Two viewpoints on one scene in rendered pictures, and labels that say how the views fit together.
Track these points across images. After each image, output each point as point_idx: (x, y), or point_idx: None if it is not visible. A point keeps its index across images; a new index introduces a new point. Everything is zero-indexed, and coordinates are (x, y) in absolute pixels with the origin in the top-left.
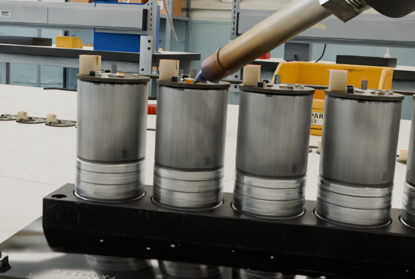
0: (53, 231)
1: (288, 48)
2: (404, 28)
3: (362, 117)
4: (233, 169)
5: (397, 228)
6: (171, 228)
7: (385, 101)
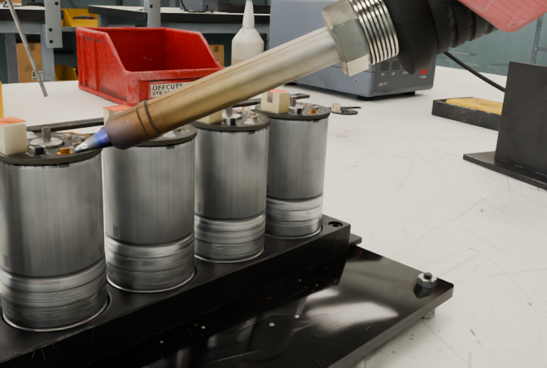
0: None
1: None
2: None
3: (253, 148)
4: None
5: (276, 244)
6: (78, 353)
7: (266, 127)
